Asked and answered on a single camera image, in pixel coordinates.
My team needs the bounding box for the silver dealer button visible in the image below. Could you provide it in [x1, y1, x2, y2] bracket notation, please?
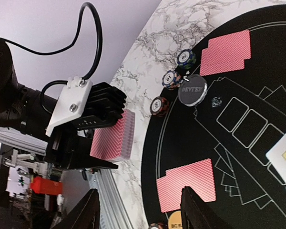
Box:
[178, 74, 208, 107]

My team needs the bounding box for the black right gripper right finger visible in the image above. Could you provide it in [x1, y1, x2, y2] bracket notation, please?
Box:
[180, 186, 233, 229]

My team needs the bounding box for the green poker chip stack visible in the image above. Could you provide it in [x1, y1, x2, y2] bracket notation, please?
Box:
[177, 49, 196, 70]

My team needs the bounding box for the orange big blind button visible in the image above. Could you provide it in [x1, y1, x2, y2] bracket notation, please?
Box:
[168, 211, 183, 229]

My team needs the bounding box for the red playing card deck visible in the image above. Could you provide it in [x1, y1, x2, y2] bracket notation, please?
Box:
[90, 109, 135, 162]

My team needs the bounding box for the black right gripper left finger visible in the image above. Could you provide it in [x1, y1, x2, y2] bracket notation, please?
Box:
[53, 188, 101, 229]

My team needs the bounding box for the black white poker chip stack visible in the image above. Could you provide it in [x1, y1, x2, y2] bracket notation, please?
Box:
[162, 70, 183, 90]

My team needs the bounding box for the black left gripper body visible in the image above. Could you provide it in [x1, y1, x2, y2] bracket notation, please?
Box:
[44, 77, 127, 170]

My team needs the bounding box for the red poker chip stack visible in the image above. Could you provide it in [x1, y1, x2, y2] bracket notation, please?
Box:
[150, 96, 169, 117]

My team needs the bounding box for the round black poker mat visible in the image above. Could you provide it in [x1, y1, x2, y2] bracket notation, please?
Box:
[141, 4, 286, 229]

